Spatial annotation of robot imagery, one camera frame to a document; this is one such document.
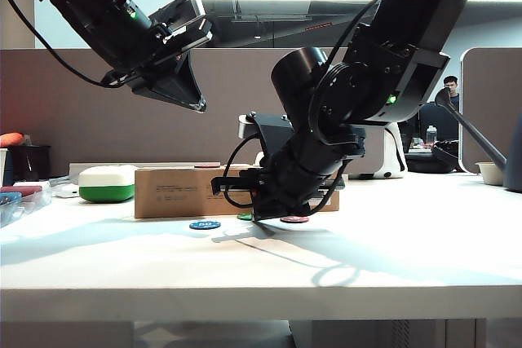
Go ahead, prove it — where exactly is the white paper bowl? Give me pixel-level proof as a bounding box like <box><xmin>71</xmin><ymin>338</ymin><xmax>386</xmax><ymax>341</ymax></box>
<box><xmin>475</xmin><ymin>161</ymin><xmax>507</xmax><ymax>187</ymax></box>

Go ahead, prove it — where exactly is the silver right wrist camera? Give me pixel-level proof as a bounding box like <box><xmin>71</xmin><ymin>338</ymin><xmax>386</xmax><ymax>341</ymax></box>
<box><xmin>237</xmin><ymin>111</ymin><xmax>297</xmax><ymax>150</ymax></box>

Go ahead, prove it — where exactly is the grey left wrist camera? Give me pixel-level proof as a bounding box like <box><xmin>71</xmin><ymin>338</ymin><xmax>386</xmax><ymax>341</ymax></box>
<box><xmin>148</xmin><ymin>0</ymin><xmax>207</xmax><ymax>36</ymax></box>

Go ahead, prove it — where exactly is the white and green soap box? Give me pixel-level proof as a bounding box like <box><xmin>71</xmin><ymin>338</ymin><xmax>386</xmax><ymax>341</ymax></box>
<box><xmin>78</xmin><ymin>165</ymin><xmax>141</xmax><ymax>205</ymax></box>

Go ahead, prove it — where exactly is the person in dark shirt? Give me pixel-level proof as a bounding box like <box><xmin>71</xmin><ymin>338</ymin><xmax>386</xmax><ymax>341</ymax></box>
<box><xmin>441</xmin><ymin>75</ymin><xmax>461</xmax><ymax>105</ymax></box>

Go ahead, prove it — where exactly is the brown cardboard rectangular box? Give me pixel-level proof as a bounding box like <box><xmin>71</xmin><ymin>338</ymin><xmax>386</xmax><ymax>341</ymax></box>
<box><xmin>135</xmin><ymin>165</ymin><xmax>341</xmax><ymax>219</ymax></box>

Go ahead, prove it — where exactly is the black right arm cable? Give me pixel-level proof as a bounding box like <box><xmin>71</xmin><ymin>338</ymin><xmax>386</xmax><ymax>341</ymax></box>
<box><xmin>324</xmin><ymin>0</ymin><xmax>385</xmax><ymax>76</ymax></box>

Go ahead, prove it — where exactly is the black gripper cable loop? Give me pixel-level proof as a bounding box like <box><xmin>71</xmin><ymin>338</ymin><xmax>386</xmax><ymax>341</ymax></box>
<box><xmin>222</xmin><ymin>134</ymin><xmax>264</xmax><ymax>207</ymax></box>

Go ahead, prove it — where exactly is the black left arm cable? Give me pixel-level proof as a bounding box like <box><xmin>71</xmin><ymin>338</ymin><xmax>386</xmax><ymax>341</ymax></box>
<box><xmin>0</xmin><ymin>0</ymin><xmax>117</xmax><ymax>89</ymax></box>

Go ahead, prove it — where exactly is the blue chip stack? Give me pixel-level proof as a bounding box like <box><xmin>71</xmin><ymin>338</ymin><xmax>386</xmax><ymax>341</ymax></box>
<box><xmin>0</xmin><ymin>192</ymin><xmax>24</xmax><ymax>209</ymax></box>

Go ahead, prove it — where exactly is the orange soft object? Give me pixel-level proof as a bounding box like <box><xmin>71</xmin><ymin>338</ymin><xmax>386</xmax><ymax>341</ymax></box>
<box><xmin>0</xmin><ymin>133</ymin><xmax>26</xmax><ymax>148</ymax></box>

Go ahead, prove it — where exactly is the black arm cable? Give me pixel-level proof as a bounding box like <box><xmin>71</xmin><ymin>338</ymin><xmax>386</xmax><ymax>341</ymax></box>
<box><xmin>324</xmin><ymin>0</ymin><xmax>385</xmax><ymax>76</ymax></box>
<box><xmin>0</xmin><ymin>0</ymin><xmax>117</xmax><ymax>89</ymax></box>

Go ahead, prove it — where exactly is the clear plastic chip case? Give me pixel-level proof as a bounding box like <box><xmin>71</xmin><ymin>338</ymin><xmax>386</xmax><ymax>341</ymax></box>
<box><xmin>0</xmin><ymin>183</ymin><xmax>54</xmax><ymax>230</ymax></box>

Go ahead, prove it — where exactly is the black computer monitor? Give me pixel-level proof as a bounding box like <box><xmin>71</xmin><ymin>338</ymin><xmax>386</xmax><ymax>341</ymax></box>
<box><xmin>418</xmin><ymin>102</ymin><xmax>460</xmax><ymax>150</ymax></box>
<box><xmin>397</xmin><ymin>119</ymin><xmax>420</xmax><ymax>150</ymax></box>

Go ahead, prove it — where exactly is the blue poker chip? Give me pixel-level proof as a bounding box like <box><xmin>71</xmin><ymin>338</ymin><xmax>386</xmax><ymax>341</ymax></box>
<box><xmin>188</xmin><ymin>220</ymin><xmax>222</xmax><ymax>231</ymax></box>

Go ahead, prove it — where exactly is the black pen holder cup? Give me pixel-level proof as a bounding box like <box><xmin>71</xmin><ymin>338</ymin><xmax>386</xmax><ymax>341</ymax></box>
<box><xmin>7</xmin><ymin>145</ymin><xmax>53</xmax><ymax>183</ymax></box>

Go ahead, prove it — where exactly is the wide grey desk partition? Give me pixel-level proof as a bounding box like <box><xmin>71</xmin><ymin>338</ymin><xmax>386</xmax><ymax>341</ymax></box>
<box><xmin>0</xmin><ymin>48</ymin><xmax>387</xmax><ymax>178</ymax></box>

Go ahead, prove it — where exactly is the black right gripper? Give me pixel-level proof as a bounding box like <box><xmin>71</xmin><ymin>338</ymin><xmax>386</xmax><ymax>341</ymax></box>
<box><xmin>210</xmin><ymin>165</ymin><xmax>348</xmax><ymax>223</ymax></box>

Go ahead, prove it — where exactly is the small white case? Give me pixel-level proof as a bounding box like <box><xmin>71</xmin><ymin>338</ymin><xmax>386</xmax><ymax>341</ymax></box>
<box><xmin>55</xmin><ymin>183</ymin><xmax>81</xmax><ymax>200</ymax></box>

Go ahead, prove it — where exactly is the narrow grey desk partition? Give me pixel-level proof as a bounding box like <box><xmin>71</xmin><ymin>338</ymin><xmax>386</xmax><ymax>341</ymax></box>
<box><xmin>459</xmin><ymin>46</ymin><xmax>522</xmax><ymax>176</ymax></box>

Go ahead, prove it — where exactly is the white paper cup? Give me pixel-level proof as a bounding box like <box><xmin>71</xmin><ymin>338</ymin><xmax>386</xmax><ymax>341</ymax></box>
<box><xmin>0</xmin><ymin>148</ymin><xmax>10</xmax><ymax>188</ymax></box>

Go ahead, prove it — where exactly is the black bag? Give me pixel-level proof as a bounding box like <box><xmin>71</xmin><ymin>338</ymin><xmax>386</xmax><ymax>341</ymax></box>
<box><xmin>405</xmin><ymin>140</ymin><xmax>464</xmax><ymax>175</ymax></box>

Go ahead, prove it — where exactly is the red chip stack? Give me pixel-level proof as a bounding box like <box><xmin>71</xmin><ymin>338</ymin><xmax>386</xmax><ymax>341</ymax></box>
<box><xmin>0</xmin><ymin>186</ymin><xmax>44</xmax><ymax>199</ymax></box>

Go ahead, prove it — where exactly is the dark grey watering can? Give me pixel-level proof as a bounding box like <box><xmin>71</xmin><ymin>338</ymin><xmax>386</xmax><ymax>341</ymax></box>
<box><xmin>434</xmin><ymin>89</ymin><xmax>522</xmax><ymax>194</ymax></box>

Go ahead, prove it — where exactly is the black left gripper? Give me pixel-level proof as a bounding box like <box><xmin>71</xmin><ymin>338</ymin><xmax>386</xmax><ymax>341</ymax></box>
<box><xmin>101</xmin><ymin>16</ymin><xmax>215</xmax><ymax>114</ymax></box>

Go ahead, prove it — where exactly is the white and black robot figure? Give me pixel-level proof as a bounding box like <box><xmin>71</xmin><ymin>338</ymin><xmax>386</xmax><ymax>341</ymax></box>
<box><xmin>358</xmin><ymin>121</ymin><xmax>408</xmax><ymax>181</ymax></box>

